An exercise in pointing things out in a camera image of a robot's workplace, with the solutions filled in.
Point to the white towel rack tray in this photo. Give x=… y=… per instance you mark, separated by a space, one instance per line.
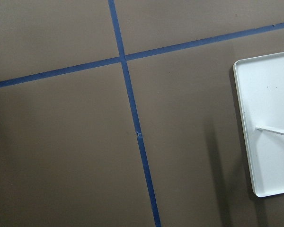
x=260 y=90

